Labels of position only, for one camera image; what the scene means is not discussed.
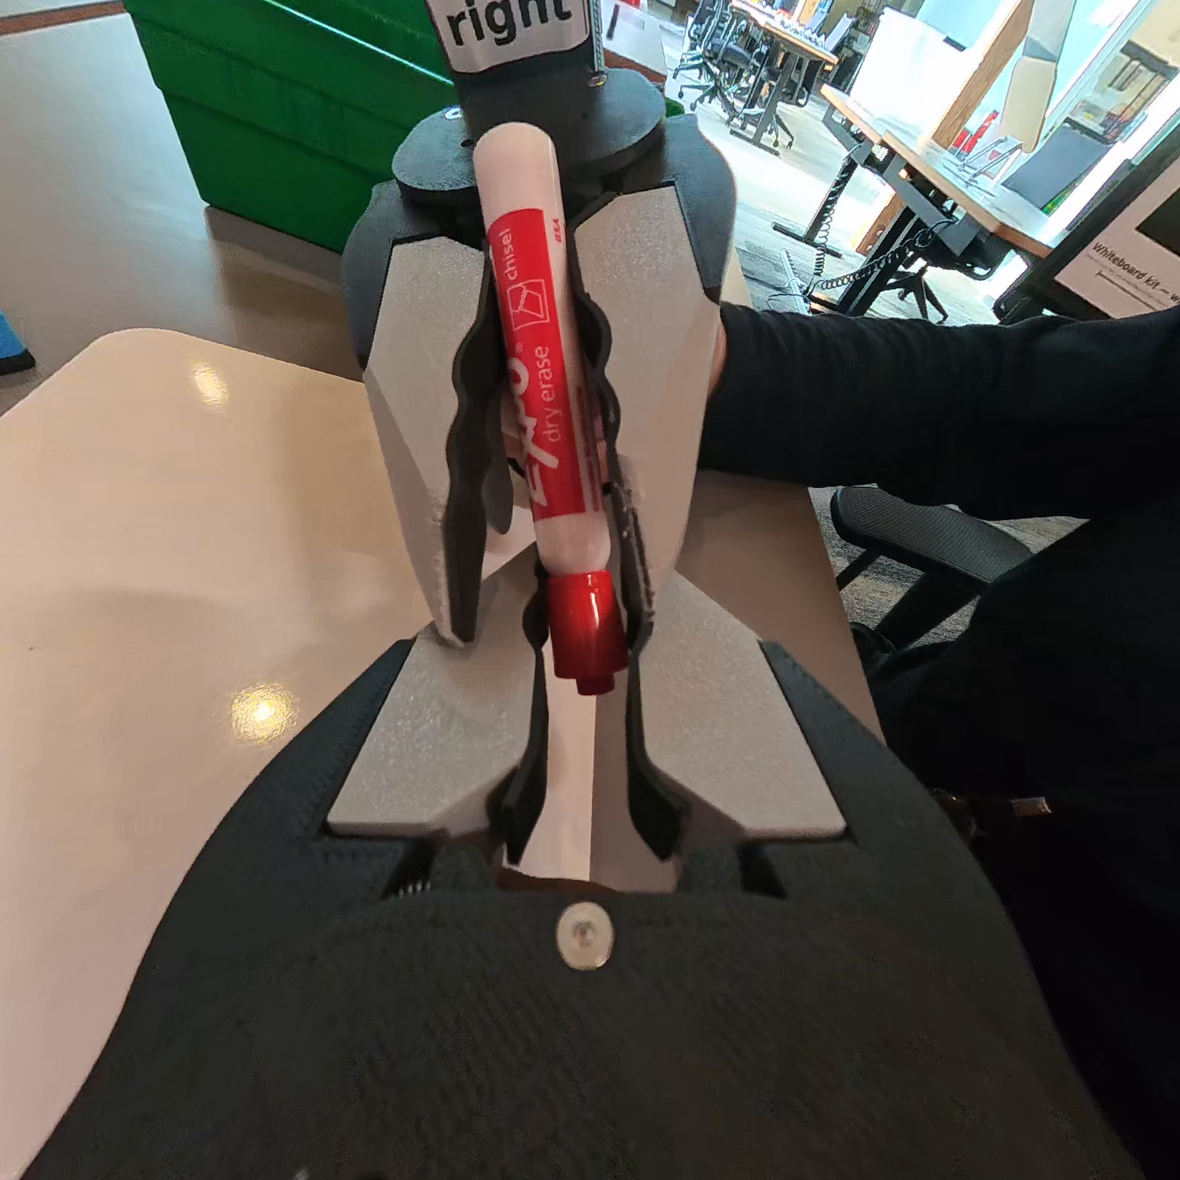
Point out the black mesh office chair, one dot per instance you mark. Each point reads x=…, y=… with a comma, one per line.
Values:
x=932, y=535

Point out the person's right hand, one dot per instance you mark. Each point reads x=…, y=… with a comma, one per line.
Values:
x=719, y=360

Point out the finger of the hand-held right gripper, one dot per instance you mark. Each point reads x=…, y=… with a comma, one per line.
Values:
x=415, y=369
x=659, y=351

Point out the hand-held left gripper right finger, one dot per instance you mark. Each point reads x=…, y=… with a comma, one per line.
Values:
x=738, y=738

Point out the red whiteboard marker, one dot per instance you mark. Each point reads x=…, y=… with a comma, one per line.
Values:
x=544, y=369

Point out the red marker cap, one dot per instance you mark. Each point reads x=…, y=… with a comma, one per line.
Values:
x=586, y=627

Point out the person's dark clothing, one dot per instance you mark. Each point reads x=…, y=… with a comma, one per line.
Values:
x=1059, y=738

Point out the white whiteboard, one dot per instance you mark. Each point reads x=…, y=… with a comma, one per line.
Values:
x=184, y=573

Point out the person's right forearm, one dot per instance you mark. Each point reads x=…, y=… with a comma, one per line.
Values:
x=922, y=407

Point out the blue whiteboard eraser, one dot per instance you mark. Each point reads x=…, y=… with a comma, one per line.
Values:
x=11, y=346

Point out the black and white tag sign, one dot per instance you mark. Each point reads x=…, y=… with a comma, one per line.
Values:
x=1124, y=249

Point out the green plastic bin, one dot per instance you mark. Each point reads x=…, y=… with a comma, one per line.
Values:
x=277, y=120

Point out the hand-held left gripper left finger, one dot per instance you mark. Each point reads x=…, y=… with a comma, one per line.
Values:
x=433, y=738

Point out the wooden post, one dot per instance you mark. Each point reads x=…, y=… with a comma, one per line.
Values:
x=986, y=56

